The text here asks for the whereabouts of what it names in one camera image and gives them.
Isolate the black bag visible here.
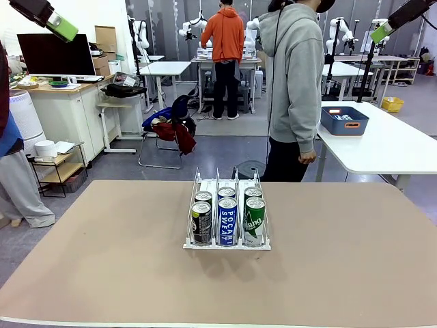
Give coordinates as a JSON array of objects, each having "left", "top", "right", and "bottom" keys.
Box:
[{"left": 101, "top": 83, "right": 147, "bottom": 99}]

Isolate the person in grey hoodie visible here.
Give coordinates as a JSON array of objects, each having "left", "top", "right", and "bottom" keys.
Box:
[{"left": 257, "top": 0, "right": 337, "bottom": 182}]

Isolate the low cardboard box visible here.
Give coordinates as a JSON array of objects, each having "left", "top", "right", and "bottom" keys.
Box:
[{"left": 91, "top": 53, "right": 112, "bottom": 77}]

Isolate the white background desk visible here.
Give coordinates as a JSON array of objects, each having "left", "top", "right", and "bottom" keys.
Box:
[{"left": 139, "top": 61, "right": 193, "bottom": 114}]

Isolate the white cabinet desk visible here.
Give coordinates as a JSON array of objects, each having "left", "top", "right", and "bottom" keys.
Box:
[{"left": 12, "top": 74, "right": 115, "bottom": 168}]

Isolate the person in orange hoodie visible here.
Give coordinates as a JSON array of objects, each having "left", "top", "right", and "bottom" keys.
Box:
[{"left": 200, "top": 0, "right": 246, "bottom": 120}]

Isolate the white wire can dispenser rack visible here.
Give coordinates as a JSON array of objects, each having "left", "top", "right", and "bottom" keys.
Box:
[{"left": 182, "top": 166, "right": 273, "bottom": 251}]

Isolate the clear tray with items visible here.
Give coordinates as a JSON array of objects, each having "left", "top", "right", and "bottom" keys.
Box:
[{"left": 114, "top": 70, "right": 140, "bottom": 87}]

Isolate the black Pepsi can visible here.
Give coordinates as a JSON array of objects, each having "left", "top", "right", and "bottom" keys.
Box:
[{"left": 191, "top": 201, "right": 213, "bottom": 246}]

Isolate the blue plastic bin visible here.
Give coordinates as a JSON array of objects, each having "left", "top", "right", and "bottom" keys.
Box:
[{"left": 320, "top": 106, "right": 370, "bottom": 137}]

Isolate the tall cardboard box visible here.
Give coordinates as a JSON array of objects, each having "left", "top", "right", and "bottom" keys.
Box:
[{"left": 94, "top": 25, "right": 117, "bottom": 54}]

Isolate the black stand pole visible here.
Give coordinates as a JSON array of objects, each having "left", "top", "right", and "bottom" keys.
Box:
[{"left": 356, "top": 32, "right": 376, "bottom": 103}]

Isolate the black office chair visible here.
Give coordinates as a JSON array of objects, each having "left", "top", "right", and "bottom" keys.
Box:
[{"left": 138, "top": 94, "right": 197, "bottom": 171}]

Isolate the black round stool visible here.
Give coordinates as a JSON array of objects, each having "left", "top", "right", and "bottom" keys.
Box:
[{"left": 235, "top": 160, "right": 268, "bottom": 181}]

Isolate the red jacket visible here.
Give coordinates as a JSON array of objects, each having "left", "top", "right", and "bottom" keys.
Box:
[{"left": 152, "top": 121, "right": 198, "bottom": 156}]

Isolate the blue jacket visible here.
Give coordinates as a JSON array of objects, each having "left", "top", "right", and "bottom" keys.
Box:
[{"left": 142, "top": 107, "right": 175, "bottom": 131}]

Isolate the large white table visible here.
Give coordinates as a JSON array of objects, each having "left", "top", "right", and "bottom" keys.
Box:
[{"left": 316, "top": 100, "right": 437, "bottom": 192}]

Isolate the white side table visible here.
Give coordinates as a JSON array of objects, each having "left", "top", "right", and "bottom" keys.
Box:
[{"left": 96, "top": 97, "right": 137, "bottom": 154}]

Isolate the grey hoodie person right forearm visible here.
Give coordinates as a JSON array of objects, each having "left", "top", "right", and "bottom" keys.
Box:
[{"left": 295, "top": 102, "right": 317, "bottom": 154}]

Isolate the grey hoodie person right hand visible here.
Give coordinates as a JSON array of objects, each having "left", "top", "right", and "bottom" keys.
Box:
[{"left": 298, "top": 150, "right": 318, "bottom": 165}]

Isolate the white cylinder roll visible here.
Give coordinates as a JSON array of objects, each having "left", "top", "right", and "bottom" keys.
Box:
[{"left": 33, "top": 139, "right": 58, "bottom": 159}]

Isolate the yellow plastic crate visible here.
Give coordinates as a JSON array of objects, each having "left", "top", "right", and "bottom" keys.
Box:
[{"left": 381, "top": 96, "right": 405, "bottom": 113}]

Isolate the person in grey trousers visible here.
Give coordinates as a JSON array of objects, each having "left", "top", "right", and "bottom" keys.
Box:
[{"left": 0, "top": 40, "right": 55, "bottom": 229}]

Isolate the black computer monitor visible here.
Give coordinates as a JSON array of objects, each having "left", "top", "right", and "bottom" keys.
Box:
[{"left": 16, "top": 33, "right": 97, "bottom": 77}]

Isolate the white air purifier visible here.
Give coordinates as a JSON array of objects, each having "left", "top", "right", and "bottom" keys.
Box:
[{"left": 8, "top": 89, "right": 47, "bottom": 143}]

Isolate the black wire wooden shelf rack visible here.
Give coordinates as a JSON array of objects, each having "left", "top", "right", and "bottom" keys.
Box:
[{"left": 26, "top": 141, "right": 88, "bottom": 198}]

